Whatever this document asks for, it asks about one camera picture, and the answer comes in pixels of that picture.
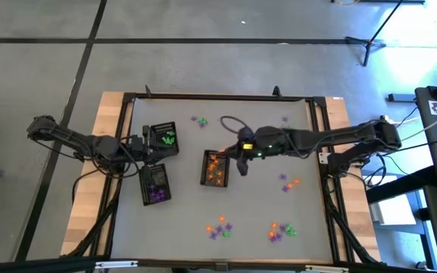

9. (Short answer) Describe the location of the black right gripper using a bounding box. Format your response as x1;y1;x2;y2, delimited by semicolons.
224;127;285;177

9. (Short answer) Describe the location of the black plastic slotted basket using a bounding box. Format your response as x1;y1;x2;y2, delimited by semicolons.
199;149;231;188
149;121;180;157
138;162;173;207

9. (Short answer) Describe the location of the white floor box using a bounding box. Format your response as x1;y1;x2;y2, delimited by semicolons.
369;192;420;225

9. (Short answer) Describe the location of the black cart leg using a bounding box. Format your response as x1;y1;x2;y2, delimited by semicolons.
365;165;437;205

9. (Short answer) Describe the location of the black tripod stand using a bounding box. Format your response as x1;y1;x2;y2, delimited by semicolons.
345;0;426;68

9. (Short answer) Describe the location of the dark metal foot bar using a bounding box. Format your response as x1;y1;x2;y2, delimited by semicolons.
387;93;417;103

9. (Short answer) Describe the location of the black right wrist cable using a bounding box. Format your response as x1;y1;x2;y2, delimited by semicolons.
220;115;249;134

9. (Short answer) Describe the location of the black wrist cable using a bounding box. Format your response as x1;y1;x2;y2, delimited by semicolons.
220;115;249;134
85;134;143;179

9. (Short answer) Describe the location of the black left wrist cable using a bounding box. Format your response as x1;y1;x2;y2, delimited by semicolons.
85;134;143;179

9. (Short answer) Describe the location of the black aluminium rig frame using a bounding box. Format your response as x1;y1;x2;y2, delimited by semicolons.
0;85;437;273

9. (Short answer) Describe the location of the silver aluminium bracket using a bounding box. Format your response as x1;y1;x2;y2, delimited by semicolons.
304;265;351;273
95;260;139;270

